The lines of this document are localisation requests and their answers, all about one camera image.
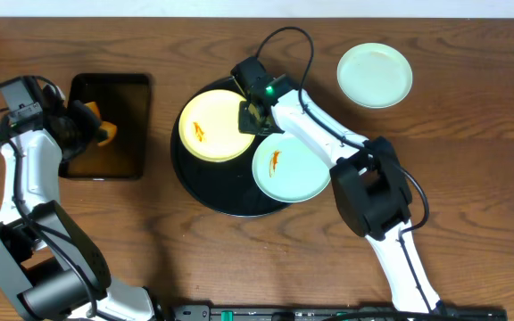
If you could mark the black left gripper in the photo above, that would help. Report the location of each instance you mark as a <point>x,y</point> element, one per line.
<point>78,123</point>

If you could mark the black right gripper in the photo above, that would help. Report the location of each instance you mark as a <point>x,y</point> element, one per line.
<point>244,125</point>

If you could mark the orange sponge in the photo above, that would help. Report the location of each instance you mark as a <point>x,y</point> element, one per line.
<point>106,131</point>

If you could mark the yellow plate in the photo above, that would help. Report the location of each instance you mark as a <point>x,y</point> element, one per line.
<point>208,126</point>

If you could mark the light green plate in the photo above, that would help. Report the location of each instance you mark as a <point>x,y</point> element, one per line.
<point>374,75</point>
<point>286,170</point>

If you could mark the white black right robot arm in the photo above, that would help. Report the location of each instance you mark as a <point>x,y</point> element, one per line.
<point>371,188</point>

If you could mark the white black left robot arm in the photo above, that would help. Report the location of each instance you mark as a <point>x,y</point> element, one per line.
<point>50,269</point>

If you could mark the black rectangular water tray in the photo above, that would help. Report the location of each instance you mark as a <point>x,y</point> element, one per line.
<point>123,99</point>

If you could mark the black round tray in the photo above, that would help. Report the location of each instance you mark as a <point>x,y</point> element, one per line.
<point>227,187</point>

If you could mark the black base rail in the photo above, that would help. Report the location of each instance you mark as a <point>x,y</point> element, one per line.
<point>207,313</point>

